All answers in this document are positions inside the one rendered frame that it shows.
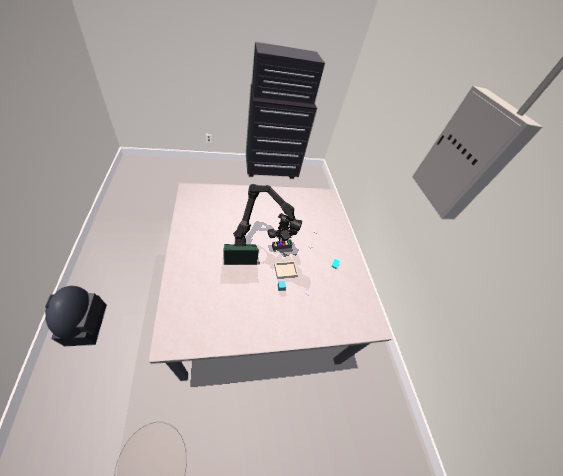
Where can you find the beige shallow tray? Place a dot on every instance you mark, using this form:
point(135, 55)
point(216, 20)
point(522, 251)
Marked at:
point(286, 270)

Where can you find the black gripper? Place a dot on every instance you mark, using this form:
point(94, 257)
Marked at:
point(273, 234)

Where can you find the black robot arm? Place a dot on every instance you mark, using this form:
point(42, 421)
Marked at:
point(244, 226)

